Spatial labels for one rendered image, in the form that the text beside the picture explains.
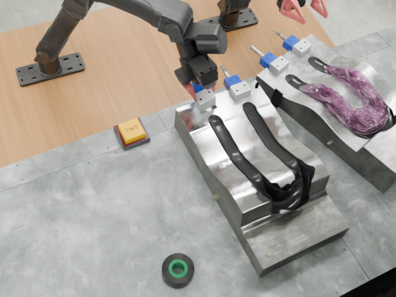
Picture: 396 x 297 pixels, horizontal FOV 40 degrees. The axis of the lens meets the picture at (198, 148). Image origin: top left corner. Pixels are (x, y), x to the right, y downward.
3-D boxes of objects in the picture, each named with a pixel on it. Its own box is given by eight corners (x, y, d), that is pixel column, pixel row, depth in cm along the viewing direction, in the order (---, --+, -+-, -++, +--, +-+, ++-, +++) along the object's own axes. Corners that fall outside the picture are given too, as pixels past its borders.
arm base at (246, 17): (263, 6, 178) (253, -9, 182) (207, 20, 173) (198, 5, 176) (258, 23, 185) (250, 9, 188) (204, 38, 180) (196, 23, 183)
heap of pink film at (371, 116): (293, 91, 163) (299, 75, 157) (330, 61, 171) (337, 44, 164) (362, 147, 155) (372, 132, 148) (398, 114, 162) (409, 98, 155)
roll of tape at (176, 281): (185, 293, 136) (186, 289, 133) (156, 280, 137) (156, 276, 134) (198, 265, 140) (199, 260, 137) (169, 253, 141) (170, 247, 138)
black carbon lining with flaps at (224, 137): (203, 122, 154) (207, 102, 146) (253, 103, 159) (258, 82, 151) (266, 226, 139) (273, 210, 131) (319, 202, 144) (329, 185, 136)
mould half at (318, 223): (174, 126, 161) (175, 98, 149) (251, 97, 168) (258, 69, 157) (259, 277, 139) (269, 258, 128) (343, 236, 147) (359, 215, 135)
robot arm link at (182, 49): (208, 48, 141) (202, 25, 136) (201, 62, 138) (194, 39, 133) (184, 47, 144) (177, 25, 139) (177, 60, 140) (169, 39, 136)
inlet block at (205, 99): (178, 75, 157) (177, 66, 152) (194, 67, 158) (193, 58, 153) (200, 112, 153) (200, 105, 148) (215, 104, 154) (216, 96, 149)
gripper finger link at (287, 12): (326, 7, 130) (307, -20, 134) (300, 15, 128) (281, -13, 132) (318, 27, 136) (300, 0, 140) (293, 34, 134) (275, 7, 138)
